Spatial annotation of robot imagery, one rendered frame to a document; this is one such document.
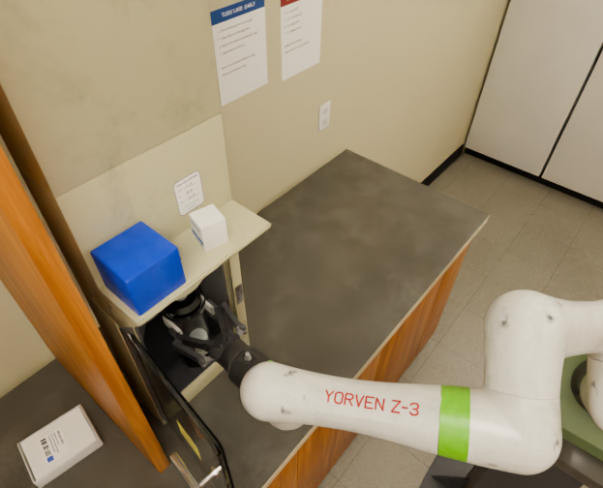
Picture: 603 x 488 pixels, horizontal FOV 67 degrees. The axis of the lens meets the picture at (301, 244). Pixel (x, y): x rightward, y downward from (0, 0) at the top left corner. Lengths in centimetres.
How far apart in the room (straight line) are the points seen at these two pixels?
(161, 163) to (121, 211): 10
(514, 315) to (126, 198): 64
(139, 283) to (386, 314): 93
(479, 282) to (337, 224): 144
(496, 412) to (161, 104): 70
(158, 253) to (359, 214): 117
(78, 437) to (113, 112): 87
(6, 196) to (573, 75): 332
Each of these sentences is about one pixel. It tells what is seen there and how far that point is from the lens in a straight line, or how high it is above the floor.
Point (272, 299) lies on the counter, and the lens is 151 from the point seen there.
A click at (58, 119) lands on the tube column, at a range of 70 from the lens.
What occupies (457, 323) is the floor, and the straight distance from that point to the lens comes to 275.
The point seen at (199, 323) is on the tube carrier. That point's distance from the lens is 117.
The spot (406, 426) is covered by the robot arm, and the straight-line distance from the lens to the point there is 81.
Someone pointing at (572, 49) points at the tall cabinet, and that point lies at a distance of 351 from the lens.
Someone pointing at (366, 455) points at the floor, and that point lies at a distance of 229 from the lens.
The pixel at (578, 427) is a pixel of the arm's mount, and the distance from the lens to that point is 142.
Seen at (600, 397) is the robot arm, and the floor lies 125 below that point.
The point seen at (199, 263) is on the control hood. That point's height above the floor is 151.
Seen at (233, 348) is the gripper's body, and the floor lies 124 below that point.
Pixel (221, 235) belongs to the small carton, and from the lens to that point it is 87.
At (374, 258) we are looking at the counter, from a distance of 165.
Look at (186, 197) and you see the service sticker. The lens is 89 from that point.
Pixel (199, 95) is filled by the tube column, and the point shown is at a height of 176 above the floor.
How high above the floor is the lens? 213
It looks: 45 degrees down
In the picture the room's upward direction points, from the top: 1 degrees clockwise
